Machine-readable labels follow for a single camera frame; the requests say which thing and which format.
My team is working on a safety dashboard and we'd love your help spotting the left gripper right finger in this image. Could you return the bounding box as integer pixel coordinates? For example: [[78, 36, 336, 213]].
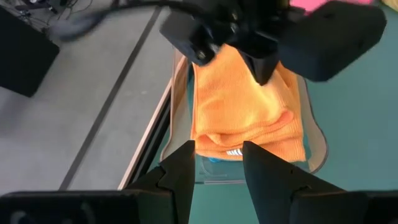
[[242, 140, 398, 224]]

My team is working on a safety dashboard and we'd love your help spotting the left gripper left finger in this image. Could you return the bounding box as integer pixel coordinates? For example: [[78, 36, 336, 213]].
[[0, 139, 196, 224]]

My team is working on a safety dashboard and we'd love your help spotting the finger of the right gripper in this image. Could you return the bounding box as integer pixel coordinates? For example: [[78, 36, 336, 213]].
[[238, 49, 279, 86]]

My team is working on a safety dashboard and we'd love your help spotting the orange microfiber towel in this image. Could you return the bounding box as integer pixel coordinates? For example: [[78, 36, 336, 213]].
[[192, 124, 308, 163], [190, 43, 307, 147]]

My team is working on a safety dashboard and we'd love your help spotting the yellow microfiber towel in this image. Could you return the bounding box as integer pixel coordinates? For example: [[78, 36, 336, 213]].
[[381, 0, 398, 12]]

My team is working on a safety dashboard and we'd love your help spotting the pink microfiber towel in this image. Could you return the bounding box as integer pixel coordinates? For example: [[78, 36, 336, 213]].
[[290, 0, 376, 15]]

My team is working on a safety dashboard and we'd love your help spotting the teal table mat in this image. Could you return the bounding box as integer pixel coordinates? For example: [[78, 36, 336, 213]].
[[149, 6, 398, 224]]

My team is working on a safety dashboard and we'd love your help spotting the clear plastic bin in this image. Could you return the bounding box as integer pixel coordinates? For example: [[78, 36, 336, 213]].
[[160, 49, 329, 185]]

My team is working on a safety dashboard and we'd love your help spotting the large black box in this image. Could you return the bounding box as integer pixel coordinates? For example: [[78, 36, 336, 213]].
[[0, 5, 60, 98]]

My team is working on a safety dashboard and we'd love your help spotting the black aluminium table frame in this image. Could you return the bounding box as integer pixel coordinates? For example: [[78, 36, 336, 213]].
[[123, 102, 174, 191]]

